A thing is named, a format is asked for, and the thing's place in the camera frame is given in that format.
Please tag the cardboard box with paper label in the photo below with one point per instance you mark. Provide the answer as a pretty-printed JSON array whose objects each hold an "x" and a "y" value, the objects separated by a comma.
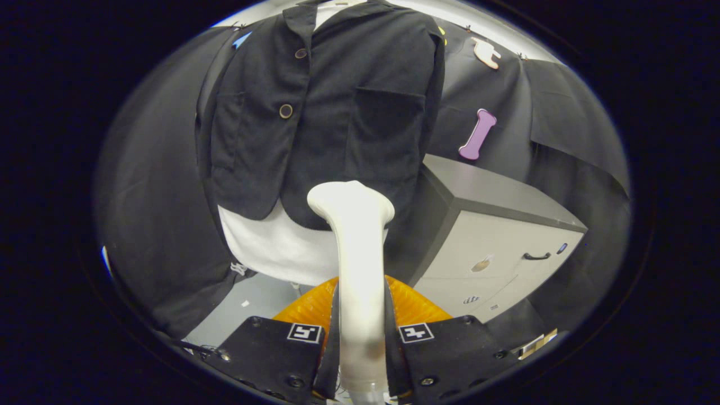
[{"x": 534, "y": 344}]

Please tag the blue white printed board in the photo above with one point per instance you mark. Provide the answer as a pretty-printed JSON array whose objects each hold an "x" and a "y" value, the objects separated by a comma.
[{"x": 106, "y": 260}]

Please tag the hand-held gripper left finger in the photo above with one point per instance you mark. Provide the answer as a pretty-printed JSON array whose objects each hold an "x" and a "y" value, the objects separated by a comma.
[{"x": 270, "y": 354}]

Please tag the black backdrop cloth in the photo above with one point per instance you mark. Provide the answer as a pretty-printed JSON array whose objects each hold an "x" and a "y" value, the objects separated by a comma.
[{"x": 157, "y": 197}]

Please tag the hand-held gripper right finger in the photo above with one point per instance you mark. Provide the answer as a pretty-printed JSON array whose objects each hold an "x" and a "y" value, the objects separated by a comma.
[{"x": 450, "y": 354}]

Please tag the grey cabinet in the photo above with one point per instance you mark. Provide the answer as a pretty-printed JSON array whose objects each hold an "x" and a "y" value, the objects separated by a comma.
[{"x": 495, "y": 242}]

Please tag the black jacket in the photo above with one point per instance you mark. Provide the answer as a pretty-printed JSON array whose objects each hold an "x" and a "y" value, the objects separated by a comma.
[{"x": 337, "y": 112}]

